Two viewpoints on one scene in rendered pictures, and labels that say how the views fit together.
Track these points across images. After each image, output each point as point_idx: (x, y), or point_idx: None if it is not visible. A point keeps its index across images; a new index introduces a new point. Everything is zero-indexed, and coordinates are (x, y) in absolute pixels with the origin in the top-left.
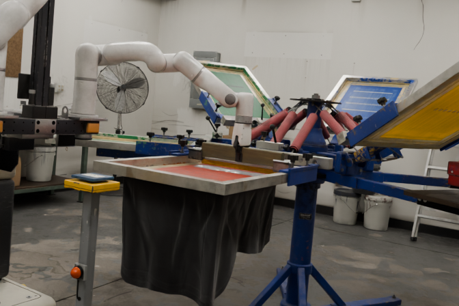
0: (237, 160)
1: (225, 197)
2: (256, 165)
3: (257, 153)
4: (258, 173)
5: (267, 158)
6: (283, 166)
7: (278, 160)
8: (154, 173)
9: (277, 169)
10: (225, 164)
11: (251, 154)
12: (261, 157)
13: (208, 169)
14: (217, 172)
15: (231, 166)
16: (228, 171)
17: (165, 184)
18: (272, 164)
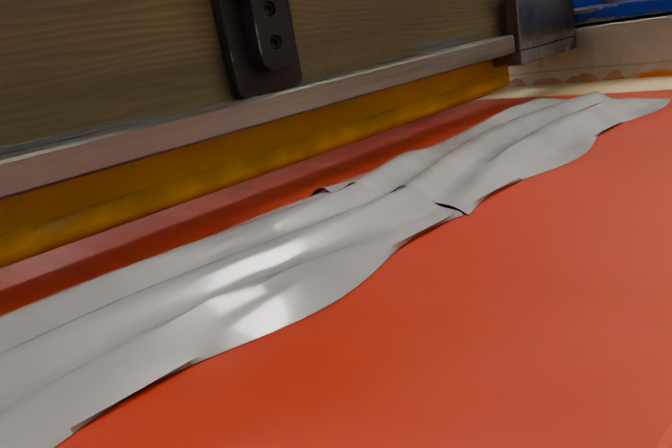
0: (260, 75)
1: None
2: (433, 61)
3: None
4: (374, 139)
5: None
6: (555, 5)
7: None
8: None
9: (539, 35)
10: (92, 206)
11: None
12: None
13: (335, 350)
14: (658, 247)
15: (177, 184)
16: (479, 197)
17: None
18: (485, 17)
